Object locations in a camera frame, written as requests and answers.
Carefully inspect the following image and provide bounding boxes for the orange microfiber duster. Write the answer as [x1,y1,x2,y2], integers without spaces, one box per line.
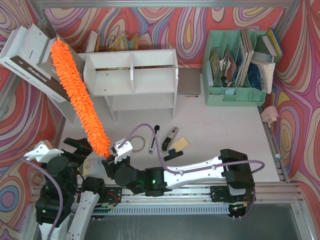
[50,37,111,158]

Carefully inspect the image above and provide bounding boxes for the white black utility knife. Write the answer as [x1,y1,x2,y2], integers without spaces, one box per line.
[148,125,160,155]

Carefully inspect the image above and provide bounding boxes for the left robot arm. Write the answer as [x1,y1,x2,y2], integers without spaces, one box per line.
[30,137,106,240]

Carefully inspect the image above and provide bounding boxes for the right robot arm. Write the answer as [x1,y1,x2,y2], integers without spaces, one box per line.
[101,149,255,197]

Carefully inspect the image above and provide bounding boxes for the white wooden bookshelf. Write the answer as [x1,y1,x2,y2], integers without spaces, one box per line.
[79,49,179,121]

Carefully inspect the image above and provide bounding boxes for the yellow blue calculator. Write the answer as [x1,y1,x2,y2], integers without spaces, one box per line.
[81,157,106,176]

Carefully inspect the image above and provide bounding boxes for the masking tape roll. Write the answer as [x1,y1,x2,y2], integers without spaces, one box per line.
[129,135,146,153]

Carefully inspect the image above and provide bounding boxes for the black vacuum nozzle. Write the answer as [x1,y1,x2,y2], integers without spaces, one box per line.
[163,148,184,162]

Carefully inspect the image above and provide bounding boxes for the yellow sticky note pad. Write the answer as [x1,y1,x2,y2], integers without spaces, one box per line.
[172,137,189,152]

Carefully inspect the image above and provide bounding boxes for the brown Lonely Ones book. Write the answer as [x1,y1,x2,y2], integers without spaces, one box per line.
[38,34,85,83]

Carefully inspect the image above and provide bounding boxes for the books behind shelf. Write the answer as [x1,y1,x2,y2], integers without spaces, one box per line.
[81,31,139,53]

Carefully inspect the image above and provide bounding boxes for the white brown Fredonia book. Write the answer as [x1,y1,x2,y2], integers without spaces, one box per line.
[0,24,70,103]

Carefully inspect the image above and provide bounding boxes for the green desk organizer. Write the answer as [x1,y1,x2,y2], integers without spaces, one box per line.
[201,28,266,107]

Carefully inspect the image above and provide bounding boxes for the pink pig figurine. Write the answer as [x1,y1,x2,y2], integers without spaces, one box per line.
[260,106,279,128]

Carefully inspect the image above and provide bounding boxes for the open white paperback book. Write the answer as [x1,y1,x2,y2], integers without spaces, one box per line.
[248,60,276,94]

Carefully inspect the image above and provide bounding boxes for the grey blue yellow books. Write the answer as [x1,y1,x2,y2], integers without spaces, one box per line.
[254,28,283,64]

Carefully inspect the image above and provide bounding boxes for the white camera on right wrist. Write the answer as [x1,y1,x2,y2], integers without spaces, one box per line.
[111,138,133,164]

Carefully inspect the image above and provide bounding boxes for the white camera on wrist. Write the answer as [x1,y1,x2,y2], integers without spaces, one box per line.
[23,140,63,164]
[111,138,133,164]

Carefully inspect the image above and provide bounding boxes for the white camera on left wrist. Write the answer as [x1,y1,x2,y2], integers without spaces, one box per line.
[23,140,63,164]

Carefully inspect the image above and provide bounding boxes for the aluminium rail with mounts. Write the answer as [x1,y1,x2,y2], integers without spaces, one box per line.
[32,183,303,206]

